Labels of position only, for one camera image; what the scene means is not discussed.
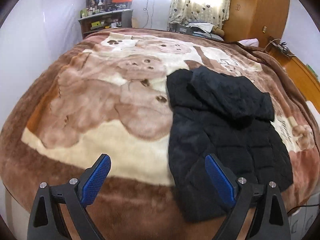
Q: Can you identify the black puffer jacket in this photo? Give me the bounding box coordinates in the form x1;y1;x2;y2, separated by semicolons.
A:
167;66;293;222

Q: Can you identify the brown cream bear blanket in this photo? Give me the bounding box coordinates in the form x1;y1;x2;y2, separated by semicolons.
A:
1;29;319;239

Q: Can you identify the orange wooden headboard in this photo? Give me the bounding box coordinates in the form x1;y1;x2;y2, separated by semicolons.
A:
266;36;320;112

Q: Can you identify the white pillow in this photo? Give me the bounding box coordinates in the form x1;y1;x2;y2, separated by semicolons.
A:
238;38;259;47

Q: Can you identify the cluttered items pile by window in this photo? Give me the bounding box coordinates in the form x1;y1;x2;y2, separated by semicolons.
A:
168;22;225;41

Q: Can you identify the orange wooden wardrobe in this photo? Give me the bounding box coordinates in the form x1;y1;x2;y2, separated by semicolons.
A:
222;0;290;48

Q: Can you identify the dark wooden shelf unit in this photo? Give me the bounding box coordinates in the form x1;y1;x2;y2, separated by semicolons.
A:
78;9;133;38

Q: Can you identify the cardboard box on floor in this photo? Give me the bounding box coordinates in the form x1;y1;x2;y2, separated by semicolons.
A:
131;17;139;28

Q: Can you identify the heart-patterned cream curtain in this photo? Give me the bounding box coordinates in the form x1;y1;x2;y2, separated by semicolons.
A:
168;0;231;28

